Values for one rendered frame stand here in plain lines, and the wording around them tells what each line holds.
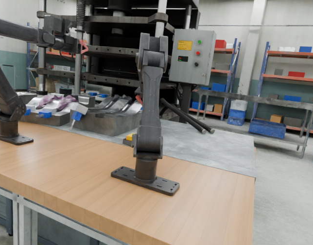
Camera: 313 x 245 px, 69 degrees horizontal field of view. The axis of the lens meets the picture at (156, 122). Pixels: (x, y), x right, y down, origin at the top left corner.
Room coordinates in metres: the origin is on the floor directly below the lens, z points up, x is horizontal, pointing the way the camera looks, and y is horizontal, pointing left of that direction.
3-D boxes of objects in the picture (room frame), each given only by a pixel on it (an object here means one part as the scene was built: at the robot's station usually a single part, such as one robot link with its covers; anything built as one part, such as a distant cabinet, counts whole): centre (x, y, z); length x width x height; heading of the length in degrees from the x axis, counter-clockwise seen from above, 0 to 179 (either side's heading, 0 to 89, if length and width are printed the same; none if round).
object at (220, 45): (7.40, -1.17, 1.17); 2.06 x 0.65 x 2.34; 62
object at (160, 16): (2.34, 0.46, 1.45); 1.29 x 0.82 x 0.19; 69
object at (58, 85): (6.26, 2.54, 0.42); 0.60 x 0.42 x 0.33; 56
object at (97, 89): (2.25, 0.45, 0.87); 0.50 x 0.27 x 0.17; 159
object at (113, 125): (1.31, 0.23, 0.87); 0.50 x 0.26 x 0.14; 159
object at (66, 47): (1.11, 0.46, 1.20); 0.10 x 0.07 x 0.07; 67
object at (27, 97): (1.57, 0.99, 0.84); 0.20 x 0.15 x 0.07; 159
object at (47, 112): (1.08, 0.55, 0.86); 0.13 x 0.05 x 0.05; 176
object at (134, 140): (0.63, 0.02, 0.90); 0.09 x 0.06 x 0.06; 98
